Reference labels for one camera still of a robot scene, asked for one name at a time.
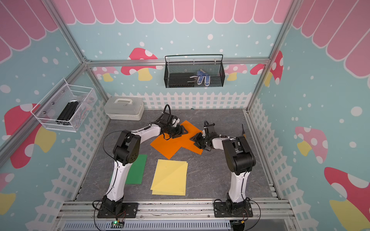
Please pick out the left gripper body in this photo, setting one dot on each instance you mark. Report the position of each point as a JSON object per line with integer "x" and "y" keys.
{"x": 174, "y": 131}

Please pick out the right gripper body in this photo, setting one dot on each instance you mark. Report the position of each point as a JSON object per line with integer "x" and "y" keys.
{"x": 201, "y": 141}

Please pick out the orange paper sheet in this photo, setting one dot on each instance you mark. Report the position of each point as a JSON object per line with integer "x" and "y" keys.
{"x": 186, "y": 138}
{"x": 168, "y": 148}

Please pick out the yellow paper sheet bottom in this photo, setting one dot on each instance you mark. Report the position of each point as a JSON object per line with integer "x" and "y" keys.
{"x": 170, "y": 178}

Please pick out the green paper sheet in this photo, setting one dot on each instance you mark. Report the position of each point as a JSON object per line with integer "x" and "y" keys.
{"x": 136, "y": 172}

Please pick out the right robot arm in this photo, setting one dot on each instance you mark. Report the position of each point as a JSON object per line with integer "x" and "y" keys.
{"x": 240, "y": 161}

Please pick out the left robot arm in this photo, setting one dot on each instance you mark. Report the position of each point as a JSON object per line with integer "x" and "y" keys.
{"x": 126, "y": 152}

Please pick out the black box in mesh basket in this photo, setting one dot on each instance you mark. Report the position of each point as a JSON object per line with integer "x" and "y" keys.
{"x": 180, "y": 80}

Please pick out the white plastic storage box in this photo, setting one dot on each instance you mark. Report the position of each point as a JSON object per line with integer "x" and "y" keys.
{"x": 124, "y": 108}

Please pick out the blue white item in basket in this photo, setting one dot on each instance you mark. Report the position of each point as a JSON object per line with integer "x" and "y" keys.
{"x": 201, "y": 78}

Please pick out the small green circuit board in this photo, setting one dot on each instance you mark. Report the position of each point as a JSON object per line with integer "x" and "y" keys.
{"x": 117, "y": 224}

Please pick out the black item in white basket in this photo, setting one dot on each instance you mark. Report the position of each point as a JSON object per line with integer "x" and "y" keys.
{"x": 67, "y": 113}

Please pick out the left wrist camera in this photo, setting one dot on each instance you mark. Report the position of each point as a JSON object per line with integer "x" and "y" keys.
{"x": 175, "y": 121}

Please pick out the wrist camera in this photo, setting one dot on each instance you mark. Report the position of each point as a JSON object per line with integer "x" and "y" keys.
{"x": 175, "y": 121}
{"x": 209, "y": 130}

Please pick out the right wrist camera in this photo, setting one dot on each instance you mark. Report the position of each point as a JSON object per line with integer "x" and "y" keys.
{"x": 209, "y": 130}

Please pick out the screwdriver with wooden handle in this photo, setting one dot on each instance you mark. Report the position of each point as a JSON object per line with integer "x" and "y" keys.
{"x": 243, "y": 131}

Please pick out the black wire mesh basket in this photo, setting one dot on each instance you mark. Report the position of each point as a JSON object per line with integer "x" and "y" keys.
{"x": 210, "y": 63}

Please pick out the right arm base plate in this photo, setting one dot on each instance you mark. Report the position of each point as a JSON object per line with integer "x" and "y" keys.
{"x": 230, "y": 209}

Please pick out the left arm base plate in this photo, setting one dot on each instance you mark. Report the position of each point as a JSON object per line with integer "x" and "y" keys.
{"x": 127, "y": 210}

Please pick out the white wire basket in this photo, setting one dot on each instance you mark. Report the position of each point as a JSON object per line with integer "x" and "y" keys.
{"x": 50, "y": 107}

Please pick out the aluminium front rail frame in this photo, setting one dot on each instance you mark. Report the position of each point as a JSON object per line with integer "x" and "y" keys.
{"x": 269, "y": 214}

